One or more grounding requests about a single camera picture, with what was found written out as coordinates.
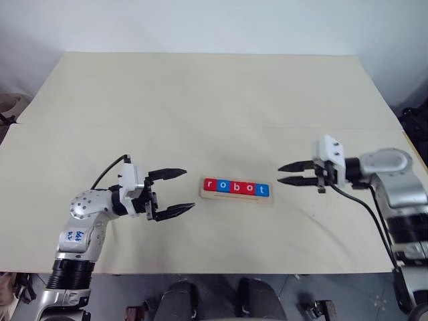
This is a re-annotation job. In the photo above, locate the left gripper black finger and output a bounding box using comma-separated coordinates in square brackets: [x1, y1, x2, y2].
[146, 168, 188, 183]
[154, 201, 197, 223]

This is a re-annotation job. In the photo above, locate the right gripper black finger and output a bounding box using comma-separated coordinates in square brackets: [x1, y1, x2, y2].
[277, 175, 319, 187]
[277, 159, 317, 173]

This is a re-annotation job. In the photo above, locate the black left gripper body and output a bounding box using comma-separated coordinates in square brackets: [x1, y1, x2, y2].
[132, 178, 161, 223]

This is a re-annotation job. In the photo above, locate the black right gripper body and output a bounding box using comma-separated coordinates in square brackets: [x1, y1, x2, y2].
[312, 160, 336, 195]

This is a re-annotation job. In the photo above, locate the light wooden letter tray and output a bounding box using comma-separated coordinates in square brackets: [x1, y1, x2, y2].
[199, 177, 276, 205]

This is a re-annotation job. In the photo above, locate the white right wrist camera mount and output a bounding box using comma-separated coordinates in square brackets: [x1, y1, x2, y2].
[311, 134, 347, 189]

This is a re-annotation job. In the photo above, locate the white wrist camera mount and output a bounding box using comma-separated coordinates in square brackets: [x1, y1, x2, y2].
[117, 162, 146, 219]
[311, 134, 347, 189]

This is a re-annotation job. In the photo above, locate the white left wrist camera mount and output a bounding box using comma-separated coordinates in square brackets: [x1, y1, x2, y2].
[117, 162, 146, 219]

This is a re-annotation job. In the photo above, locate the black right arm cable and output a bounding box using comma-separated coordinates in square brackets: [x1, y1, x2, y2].
[330, 184, 401, 272]
[367, 183, 401, 268]

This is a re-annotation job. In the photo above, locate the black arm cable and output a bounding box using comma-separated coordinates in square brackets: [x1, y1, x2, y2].
[330, 184, 401, 272]
[90, 153, 132, 191]
[367, 183, 401, 268]

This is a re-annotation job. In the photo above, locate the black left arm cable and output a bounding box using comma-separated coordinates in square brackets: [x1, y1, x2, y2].
[90, 153, 132, 191]

